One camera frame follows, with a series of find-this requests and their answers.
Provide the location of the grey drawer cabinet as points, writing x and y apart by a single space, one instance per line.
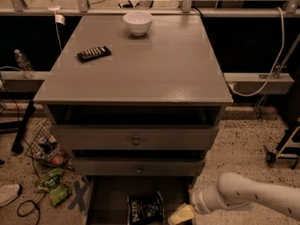
167 78

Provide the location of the blue chip bag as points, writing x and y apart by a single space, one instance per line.
145 209

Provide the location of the green chip bag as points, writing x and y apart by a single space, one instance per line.
52 183

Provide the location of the clear plastic water bottle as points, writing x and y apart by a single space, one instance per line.
24 65

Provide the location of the black leaning bar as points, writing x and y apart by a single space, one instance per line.
17 147

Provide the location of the white shoe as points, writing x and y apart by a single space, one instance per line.
9 193

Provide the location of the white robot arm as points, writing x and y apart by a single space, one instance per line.
233 192

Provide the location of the grey top drawer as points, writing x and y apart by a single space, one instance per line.
84 137

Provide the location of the black snack bar package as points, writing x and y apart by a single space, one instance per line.
93 54

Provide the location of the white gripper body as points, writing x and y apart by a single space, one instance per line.
197 201

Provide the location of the grey drawer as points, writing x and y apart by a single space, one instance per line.
108 203
84 137
97 166

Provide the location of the grey middle drawer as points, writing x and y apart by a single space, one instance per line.
97 166

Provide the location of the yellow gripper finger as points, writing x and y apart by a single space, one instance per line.
183 213

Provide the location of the grey bottom drawer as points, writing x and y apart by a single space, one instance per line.
108 203

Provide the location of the black wheeled cart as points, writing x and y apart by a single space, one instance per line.
283 151

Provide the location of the wire basket with items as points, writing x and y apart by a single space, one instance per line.
45 149

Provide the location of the white bowl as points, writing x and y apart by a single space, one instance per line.
138 23

